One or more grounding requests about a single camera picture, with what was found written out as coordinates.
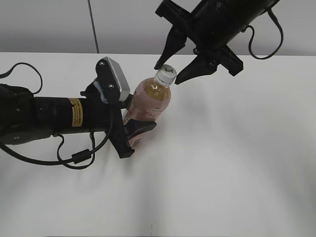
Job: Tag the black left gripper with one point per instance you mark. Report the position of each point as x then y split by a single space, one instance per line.
107 118

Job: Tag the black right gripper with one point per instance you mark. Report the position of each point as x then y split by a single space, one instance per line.
209 27

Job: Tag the white bottle cap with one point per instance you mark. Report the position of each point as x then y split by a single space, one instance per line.
166 75

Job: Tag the pink label tea bottle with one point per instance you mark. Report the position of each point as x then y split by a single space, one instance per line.
151 97

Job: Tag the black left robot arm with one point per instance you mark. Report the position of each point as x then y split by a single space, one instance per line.
25 118

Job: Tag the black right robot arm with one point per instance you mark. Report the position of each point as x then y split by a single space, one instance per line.
245 11

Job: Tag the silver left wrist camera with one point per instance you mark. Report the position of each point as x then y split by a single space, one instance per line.
111 82

